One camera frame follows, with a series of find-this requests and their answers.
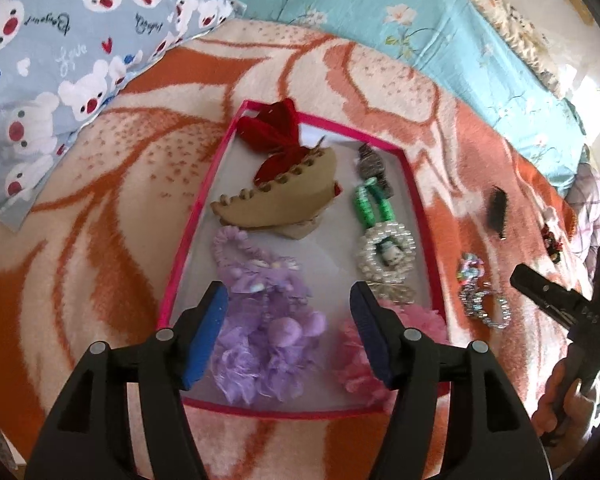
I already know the beige hair claw clip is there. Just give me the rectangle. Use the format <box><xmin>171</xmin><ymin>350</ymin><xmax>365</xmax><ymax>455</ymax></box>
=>
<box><xmin>210</xmin><ymin>146</ymin><xmax>339</xmax><ymax>240</ymax></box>

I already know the purple flower scrunchie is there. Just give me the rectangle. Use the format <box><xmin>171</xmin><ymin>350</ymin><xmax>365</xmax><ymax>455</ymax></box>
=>
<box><xmin>211</xmin><ymin>226</ymin><xmax>327</xmax><ymax>405</ymax></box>

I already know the pink flower scrunchie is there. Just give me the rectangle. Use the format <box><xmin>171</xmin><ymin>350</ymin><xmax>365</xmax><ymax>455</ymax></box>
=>
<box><xmin>335</xmin><ymin>300</ymin><xmax>449</xmax><ymax>414</ymax></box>

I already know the black hair comb clip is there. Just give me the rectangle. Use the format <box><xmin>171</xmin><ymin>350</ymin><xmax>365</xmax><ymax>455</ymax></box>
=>
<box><xmin>486</xmin><ymin>186</ymin><xmax>508</xmax><ymax>240</ymax></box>

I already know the red black hair tie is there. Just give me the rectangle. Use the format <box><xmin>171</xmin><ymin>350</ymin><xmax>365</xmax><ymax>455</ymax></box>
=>
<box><xmin>540</xmin><ymin>223</ymin><xmax>566</xmax><ymax>266</ymax></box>

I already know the white pearl bracelet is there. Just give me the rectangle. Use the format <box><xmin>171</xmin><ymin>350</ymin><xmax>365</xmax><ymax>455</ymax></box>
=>
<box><xmin>355</xmin><ymin>221</ymin><xmax>420</xmax><ymax>285</ymax></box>

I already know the red jewelry box tray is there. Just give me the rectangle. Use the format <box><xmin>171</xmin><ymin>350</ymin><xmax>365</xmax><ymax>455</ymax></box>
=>
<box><xmin>158</xmin><ymin>113</ymin><xmax>444</xmax><ymax>420</ymax></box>

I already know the purple plaid cloth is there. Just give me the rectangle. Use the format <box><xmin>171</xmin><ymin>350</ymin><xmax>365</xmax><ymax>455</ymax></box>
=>
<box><xmin>566</xmin><ymin>160</ymin><xmax>600</xmax><ymax>280</ymax></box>

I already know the blue bear print pillow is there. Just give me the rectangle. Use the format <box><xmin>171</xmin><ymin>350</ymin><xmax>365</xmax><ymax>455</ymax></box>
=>
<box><xmin>0</xmin><ymin>0</ymin><xmax>234</xmax><ymax>230</ymax></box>

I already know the green braided bracelet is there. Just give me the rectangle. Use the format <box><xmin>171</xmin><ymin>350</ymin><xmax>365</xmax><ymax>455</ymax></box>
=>
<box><xmin>352</xmin><ymin>176</ymin><xmax>399</xmax><ymax>231</ymax></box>

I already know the metal wrist watch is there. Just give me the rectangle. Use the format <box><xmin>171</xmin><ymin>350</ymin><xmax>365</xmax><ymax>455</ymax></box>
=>
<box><xmin>358</xmin><ymin>143</ymin><xmax>393</xmax><ymax>198</ymax></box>

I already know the red velvet bow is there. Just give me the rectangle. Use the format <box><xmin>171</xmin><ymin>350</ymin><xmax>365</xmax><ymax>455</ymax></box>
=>
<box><xmin>236</xmin><ymin>99</ymin><xmax>324</xmax><ymax>188</ymax></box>

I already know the person right hand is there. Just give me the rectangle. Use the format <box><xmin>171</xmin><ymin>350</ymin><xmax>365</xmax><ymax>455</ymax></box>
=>
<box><xmin>530</xmin><ymin>361</ymin><xmax>600</xmax><ymax>443</ymax></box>

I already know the cream patterned pillow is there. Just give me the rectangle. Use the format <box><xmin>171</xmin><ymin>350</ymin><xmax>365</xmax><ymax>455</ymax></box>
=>
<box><xmin>470</xmin><ymin>0</ymin><xmax>600</xmax><ymax>112</ymax></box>

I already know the clear crystal bead bracelet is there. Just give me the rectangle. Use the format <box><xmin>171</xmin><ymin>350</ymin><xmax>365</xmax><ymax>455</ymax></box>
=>
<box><xmin>458</xmin><ymin>282</ymin><xmax>513</xmax><ymax>331</ymax></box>

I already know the teal floral bed sheet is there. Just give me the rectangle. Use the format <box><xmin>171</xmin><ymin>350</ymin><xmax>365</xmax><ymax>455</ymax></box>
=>
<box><xmin>236</xmin><ymin>0</ymin><xmax>584</xmax><ymax>195</ymax></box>

